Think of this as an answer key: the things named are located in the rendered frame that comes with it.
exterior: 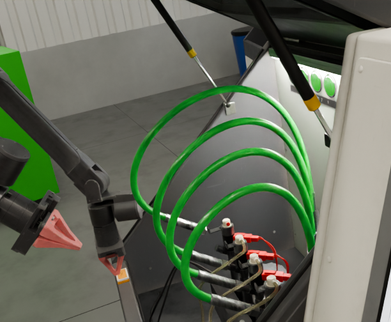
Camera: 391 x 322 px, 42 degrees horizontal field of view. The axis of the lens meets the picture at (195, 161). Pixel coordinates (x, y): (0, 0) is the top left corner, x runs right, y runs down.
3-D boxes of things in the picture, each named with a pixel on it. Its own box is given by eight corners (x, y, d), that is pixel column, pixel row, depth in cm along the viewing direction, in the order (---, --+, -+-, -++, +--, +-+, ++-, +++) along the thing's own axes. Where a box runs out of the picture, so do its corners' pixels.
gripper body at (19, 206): (48, 210, 82) (7, 186, 80) (20, 255, 85) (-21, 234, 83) (58, 193, 88) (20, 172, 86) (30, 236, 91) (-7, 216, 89)
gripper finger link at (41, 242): (91, 236, 83) (40, 208, 81) (69, 268, 85) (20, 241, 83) (98, 218, 90) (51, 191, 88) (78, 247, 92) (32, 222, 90)
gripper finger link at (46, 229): (84, 247, 84) (33, 219, 82) (62, 277, 86) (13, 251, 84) (91, 227, 90) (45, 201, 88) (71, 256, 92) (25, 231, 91)
